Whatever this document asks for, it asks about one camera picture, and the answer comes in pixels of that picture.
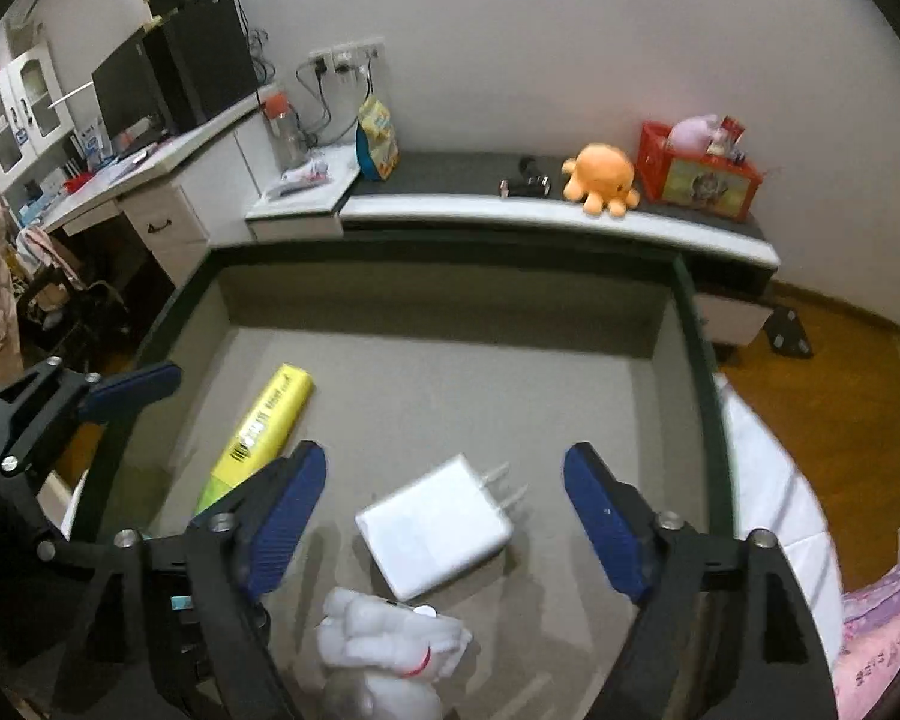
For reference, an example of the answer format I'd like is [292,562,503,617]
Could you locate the blue yellow snack bag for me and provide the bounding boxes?
[355,96,401,182]

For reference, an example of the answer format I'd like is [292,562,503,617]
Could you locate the clear bottle orange cap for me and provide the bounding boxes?
[264,90,308,172]

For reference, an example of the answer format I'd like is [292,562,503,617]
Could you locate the small black device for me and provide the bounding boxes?
[500,156,552,200]

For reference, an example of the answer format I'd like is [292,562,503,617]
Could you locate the black floor stand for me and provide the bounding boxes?
[769,307,815,357]

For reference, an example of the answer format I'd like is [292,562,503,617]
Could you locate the pink printed blanket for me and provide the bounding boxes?
[832,551,900,720]

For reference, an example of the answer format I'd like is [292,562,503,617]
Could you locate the white nightstand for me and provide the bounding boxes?
[244,144,361,245]

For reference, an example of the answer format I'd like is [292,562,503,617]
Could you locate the black computer tower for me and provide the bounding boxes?
[144,0,260,132]

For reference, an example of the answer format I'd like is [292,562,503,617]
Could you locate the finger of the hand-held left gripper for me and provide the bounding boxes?
[0,360,183,477]

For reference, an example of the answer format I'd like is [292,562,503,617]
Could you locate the white charger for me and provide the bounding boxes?
[355,454,530,602]

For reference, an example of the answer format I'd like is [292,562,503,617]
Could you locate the pink storage box grey inside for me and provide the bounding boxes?
[67,240,737,720]

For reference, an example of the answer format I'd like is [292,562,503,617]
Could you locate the white wall socket strip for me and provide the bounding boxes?
[307,36,386,76]

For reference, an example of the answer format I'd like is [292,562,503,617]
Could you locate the red printed box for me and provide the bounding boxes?
[636,120,766,224]

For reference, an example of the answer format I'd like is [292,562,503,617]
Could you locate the black cables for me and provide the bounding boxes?
[296,60,376,147]

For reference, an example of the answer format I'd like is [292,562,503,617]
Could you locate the small red white toy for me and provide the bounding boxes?
[709,116,751,164]

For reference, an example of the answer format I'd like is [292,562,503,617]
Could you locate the blue white box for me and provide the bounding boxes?
[75,127,113,166]

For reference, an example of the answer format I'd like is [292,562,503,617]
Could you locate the low dark top cabinet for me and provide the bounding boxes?
[341,151,782,346]

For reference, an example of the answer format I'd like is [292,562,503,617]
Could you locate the dark stroller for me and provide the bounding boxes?
[15,270,132,376]

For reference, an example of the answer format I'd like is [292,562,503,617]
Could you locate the white glass door cabinet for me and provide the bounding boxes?
[0,41,76,196]

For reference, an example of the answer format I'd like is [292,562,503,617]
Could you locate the yellow highlighter marker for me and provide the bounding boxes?
[195,364,316,518]

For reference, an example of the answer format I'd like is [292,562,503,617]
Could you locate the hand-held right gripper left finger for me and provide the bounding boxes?
[49,441,328,720]

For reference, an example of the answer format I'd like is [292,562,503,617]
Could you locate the pink plush toy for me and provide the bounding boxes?
[667,114,721,151]

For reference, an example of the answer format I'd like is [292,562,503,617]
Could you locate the black monitor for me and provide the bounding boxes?
[90,34,173,158]

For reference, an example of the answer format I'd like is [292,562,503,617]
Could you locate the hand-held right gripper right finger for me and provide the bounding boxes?
[562,442,841,720]

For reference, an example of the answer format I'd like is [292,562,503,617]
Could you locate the small white pink pouch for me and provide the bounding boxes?
[279,157,331,194]

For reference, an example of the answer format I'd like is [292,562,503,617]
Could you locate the white plush toy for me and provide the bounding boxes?
[316,586,473,720]

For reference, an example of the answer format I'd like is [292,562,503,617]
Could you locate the orange octopus plush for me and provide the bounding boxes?
[561,142,641,220]

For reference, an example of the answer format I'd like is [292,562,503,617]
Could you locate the white desk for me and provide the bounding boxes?
[41,86,286,286]

